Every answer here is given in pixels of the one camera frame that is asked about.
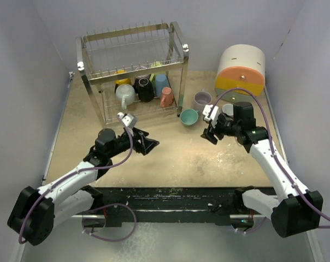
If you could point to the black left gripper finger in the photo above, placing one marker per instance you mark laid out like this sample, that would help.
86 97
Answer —
138 133
147 145

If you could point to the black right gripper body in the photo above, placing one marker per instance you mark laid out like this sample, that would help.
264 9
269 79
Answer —
227 127

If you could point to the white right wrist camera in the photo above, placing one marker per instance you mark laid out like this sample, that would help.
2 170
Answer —
210 114

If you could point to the round cream drawer cabinet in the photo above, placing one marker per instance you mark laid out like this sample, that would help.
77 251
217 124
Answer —
241 66

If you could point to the steel two-tier dish rack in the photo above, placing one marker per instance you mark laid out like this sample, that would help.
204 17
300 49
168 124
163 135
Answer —
159 46

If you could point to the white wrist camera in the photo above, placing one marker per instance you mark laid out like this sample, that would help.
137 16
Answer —
127 120
210 114

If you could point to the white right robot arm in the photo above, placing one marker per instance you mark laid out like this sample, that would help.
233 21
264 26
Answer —
293 211

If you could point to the lilac mug black handle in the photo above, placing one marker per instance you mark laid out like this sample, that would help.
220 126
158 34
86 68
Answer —
141 68

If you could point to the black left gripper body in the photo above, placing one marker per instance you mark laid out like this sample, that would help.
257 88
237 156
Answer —
125 142

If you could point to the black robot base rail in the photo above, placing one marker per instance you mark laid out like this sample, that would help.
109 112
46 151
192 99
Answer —
214 205

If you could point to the blue cup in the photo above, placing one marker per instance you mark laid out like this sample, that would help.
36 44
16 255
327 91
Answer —
161 81

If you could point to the terracotta mug white inside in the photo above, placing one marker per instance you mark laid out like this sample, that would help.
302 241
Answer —
167 97

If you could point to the yellow mug black handle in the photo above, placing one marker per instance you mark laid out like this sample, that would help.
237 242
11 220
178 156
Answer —
122 81

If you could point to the teal cup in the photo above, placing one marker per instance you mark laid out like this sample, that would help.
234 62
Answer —
189 117

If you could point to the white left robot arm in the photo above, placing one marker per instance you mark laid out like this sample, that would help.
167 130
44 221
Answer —
37 211

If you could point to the lilac mug near rack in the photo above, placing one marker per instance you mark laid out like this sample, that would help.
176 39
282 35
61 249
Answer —
200 100

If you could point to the grey mug near cabinet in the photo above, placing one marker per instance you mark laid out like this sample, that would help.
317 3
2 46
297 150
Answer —
228 109

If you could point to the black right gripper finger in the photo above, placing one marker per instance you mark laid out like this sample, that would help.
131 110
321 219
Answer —
210 129
210 137

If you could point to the black mug cream inside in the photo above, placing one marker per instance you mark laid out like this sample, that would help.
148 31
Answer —
144 88

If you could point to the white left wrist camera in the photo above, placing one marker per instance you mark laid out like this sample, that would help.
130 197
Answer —
127 120

